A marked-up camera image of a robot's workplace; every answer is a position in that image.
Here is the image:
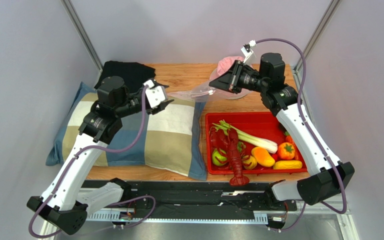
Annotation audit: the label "clear zip top bag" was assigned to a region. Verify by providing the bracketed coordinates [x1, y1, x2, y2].
[167, 68, 251, 103]

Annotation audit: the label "red toy lobster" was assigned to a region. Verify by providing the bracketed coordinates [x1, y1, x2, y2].
[209, 129, 250, 187]

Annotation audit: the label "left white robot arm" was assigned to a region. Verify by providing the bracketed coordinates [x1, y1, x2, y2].
[27, 76, 171, 235]

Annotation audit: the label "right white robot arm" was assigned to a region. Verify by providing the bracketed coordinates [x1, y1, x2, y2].
[209, 53, 355, 206]

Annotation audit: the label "pink bucket hat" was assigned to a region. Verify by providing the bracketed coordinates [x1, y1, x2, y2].
[215, 56, 245, 77]

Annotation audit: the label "black folded cloth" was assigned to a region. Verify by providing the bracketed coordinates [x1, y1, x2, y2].
[94, 60, 156, 93]

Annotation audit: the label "plaid patchwork pillow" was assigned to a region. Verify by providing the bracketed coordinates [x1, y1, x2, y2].
[45, 82, 207, 181]

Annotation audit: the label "red plastic tray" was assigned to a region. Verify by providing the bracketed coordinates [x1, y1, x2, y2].
[205, 112, 307, 176]

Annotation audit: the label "green toy grapes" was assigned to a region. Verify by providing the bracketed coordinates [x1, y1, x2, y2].
[237, 141, 246, 155]

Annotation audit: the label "green toy apple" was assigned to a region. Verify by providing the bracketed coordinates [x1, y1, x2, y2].
[211, 149, 228, 167]

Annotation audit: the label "toy celery stalk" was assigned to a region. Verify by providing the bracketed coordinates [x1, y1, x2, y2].
[210, 119, 278, 154]

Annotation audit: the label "toy carrot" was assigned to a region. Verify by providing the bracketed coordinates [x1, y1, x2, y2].
[284, 131, 301, 161]

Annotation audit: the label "yellow toy lemon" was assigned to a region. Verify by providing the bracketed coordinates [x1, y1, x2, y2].
[242, 155, 258, 170]

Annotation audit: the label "orange toy mango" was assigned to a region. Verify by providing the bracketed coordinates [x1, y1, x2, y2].
[251, 147, 276, 168]

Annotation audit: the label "orange toy tomato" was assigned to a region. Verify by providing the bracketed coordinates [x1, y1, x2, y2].
[277, 142, 296, 160]

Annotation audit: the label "yellow toy banana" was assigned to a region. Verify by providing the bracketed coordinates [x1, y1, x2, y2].
[272, 160, 303, 170]

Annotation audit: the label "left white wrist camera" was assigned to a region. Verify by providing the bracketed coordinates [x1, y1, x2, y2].
[143, 79, 169, 109]

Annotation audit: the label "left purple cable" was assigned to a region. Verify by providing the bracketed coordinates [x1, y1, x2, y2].
[28, 84, 157, 239]

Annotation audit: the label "purple cable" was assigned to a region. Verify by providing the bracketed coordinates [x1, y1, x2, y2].
[253, 37, 348, 233]
[28, 84, 157, 239]

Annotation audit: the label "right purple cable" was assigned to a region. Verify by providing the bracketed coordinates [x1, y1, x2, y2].
[253, 37, 348, 233]

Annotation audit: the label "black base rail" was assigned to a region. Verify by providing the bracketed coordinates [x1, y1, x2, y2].
[87, 180, 299, 228]

